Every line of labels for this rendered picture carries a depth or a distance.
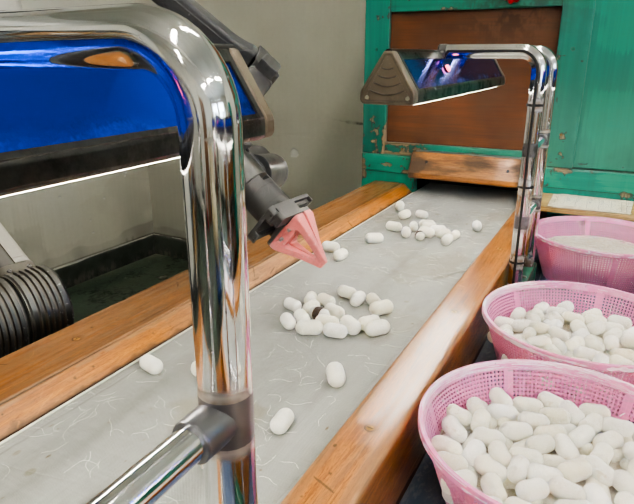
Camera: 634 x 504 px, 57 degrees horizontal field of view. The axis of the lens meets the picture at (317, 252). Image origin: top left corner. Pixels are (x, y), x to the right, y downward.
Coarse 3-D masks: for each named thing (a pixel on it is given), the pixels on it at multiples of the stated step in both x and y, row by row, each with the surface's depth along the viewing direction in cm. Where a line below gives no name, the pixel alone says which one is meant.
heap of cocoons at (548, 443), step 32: (448, 416) 61; (480, 416) 61; (512, 416) 62; (544, 416) 62; (576, 416) 62; (608, 416) 62; (448, 448) 56; (480, 448) 57; (512, 448) 57; (544, 448) 57; (576, 448) 57; (608, 448) 56; (480, 480) 55; (512, 480) 53; (544, 480) 52; (576, 480) 53; (608, 480) 53
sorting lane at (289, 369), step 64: (384, 256) 111; (448, 256) 111; (256, 320) 84; (128, 384) 68; (192, 384) 68; (256, 384) 68; (320, 384) 68; (0, 448) 57; (64, 448) 57; (128, 448) 57; (256, 448) 57; (320, 448) 57
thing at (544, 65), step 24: (456, 48) 93; (480, 48) 92; (504, 48) 90; (528, 48) 89; (552, 72) 101; (528, 96) 91; (552, 96) 103; (528, 120) 91; (528, 144) 92; (528, 168) 93; (528, 192) 95; (528, 216) 96; (528, 240) 111; (528, 264) 113
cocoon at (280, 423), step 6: (282, 408) 60; (288, 408) 60; (276, 414) 59; (282, 414) 59; (288, 414) 59; (276, 420) 58; (282, 420) 58; (288, 420) 59; (270, 426) 59; (276, 426) 58; (282, 426) 58; (288, 426) 59; (276, 432) 58; (282, 432) 58
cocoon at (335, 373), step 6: (330, 366) 68; (336, 366) 68; (342, 366) 68; (330, 372) 67; (336, 372) 66; (342, 372) 67; (330, 378) 66; (336, 378) 66; (342, 378) 66; (330, 384) 67; (336, 384) 66; (342, 384) 67
